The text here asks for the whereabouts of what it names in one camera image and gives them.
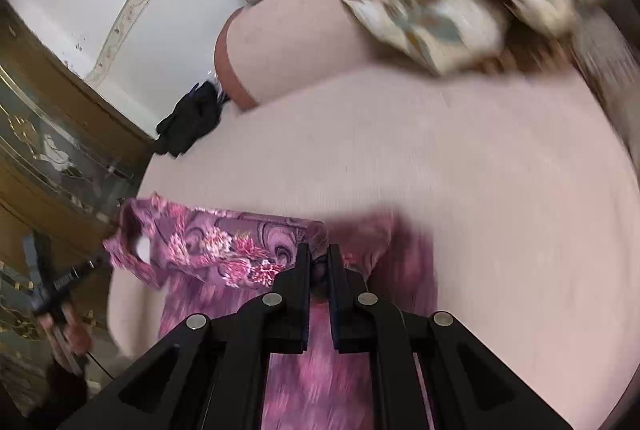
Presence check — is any purple pink floral garment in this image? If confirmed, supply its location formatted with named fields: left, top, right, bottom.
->
left=104, top=194, right=437, bottom=429

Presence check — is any person's left hand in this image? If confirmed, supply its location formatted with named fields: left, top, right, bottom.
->
left=38, top=302, right=92, bottom=375

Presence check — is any brown wooden glass cabinet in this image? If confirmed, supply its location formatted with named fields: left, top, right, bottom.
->
left=1, top=2, right=151, bottom=414

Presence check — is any black cloth pile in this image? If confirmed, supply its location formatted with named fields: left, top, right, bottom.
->
left=153, top=81, right=230, bottom=158

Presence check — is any pink pillow with brown edge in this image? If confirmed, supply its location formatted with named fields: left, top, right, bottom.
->
left=213, top=0, right=425, bottom=111

